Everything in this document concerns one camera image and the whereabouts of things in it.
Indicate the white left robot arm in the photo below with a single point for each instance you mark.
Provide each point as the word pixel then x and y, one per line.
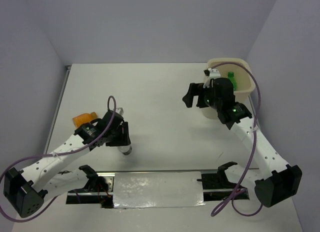
pixel 29 188

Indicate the silver foil sheet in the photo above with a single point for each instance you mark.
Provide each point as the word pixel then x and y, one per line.
pixel 157 190

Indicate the metal rail with electronics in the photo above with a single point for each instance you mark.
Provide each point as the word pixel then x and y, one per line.
pixel 215 188

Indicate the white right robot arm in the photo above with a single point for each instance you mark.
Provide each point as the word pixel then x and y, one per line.
pixel 276 180

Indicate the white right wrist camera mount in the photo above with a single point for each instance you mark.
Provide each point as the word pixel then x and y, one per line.
pixel 210 74

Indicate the green soda bottle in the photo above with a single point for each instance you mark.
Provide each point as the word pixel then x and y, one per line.
pixel 231 77

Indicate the beige plastic bin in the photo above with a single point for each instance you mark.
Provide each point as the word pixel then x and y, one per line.
pixel 244 83

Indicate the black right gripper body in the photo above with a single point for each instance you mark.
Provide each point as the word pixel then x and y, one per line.
pixel 210 100

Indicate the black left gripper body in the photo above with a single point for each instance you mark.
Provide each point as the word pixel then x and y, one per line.
pixel 112 135

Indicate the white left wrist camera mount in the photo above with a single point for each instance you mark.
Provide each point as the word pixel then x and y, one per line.
pixel 119 110

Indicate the clear bottle black cap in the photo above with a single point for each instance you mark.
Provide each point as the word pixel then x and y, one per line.
pixel 125 149

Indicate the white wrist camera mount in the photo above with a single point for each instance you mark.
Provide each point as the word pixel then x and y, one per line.
pixel 119 110
pixel 210 74

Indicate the orange juice bottle lying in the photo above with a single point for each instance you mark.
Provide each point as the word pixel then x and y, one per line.
pixel 84 118

